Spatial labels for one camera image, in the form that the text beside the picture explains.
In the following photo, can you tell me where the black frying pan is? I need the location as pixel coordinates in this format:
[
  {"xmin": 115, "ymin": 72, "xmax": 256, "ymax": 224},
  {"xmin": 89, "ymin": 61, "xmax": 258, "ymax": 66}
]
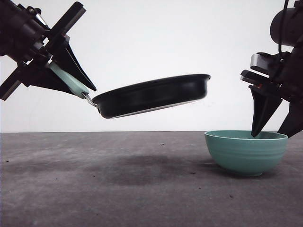
[{"xmin": 49, "ymin": 62, "xmax": 211, "ymax": 119}]

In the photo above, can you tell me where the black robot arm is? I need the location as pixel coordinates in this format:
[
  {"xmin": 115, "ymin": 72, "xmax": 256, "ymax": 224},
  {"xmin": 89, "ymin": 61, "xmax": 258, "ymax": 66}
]
[{"xmin": 241, "ymin": 0, "xmax": 303, "ymax": 137}]

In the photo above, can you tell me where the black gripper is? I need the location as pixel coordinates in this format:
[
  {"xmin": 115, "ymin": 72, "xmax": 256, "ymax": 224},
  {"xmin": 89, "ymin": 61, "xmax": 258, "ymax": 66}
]
[
  {"xmin": 0, "ymin": 0, "xmax": 97, "ymax": 100},
  {"xmin": 241, "ymin": 42, "xmax": 303, "ymax": 138}
]

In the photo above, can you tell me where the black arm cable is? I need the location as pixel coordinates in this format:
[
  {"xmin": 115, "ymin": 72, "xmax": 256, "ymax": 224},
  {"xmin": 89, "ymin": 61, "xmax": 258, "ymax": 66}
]
[{"xmin": 277, "ymin": 0, "xmax": 291, "ymax": 55}]

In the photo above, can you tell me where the teal ribbed bowl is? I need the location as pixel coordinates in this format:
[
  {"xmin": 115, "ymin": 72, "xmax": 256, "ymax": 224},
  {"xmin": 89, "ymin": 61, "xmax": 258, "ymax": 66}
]
[{"xmin": 205, "ymin": 130, "xmax": 288, "ymax": 176}]

